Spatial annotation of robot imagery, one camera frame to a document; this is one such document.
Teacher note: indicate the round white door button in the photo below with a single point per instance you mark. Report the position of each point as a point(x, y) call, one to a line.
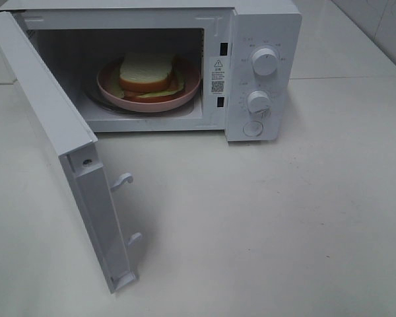
point(253, 128)

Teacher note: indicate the pink round plate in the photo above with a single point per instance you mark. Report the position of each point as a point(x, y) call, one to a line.
point(184, 86)

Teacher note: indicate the sandwich with white bread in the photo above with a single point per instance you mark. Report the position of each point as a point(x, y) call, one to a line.
point(144, 72)

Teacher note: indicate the white microwave door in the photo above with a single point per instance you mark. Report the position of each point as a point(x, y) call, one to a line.
point(73, 144)

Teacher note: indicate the lower white microwave knob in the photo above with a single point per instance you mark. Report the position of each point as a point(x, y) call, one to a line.
point(258, 101)

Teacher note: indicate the white microwave knob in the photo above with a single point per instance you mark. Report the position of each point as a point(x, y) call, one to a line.
point(264, 61)
point(258, 101)

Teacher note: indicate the white microwave oven body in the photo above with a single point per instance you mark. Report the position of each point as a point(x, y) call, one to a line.
point(77, 38)

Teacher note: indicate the upper white microwave knob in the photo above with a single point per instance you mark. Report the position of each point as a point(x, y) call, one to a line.
point(264, 61)

